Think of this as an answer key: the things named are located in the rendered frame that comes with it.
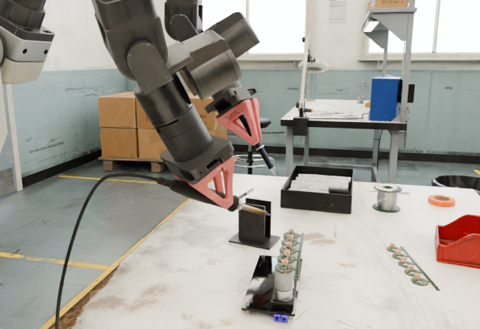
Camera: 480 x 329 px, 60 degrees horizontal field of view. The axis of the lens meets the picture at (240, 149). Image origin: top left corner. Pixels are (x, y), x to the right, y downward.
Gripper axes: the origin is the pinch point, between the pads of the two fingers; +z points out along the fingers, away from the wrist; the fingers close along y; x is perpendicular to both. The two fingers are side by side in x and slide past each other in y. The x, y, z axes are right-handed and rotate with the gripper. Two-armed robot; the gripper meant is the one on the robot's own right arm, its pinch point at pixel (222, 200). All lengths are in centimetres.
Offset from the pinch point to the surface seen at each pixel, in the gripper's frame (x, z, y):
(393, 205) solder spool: -37, 35, 7
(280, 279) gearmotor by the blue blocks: 1.7, 9.2, -9.5
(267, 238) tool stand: -7.2, 19.9, 10.3
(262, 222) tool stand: -7.3, 15.1, 9.0
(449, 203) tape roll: -48, 42, 2
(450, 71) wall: -353, 192, 203
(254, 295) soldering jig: 4.7, 12.2, -5.5
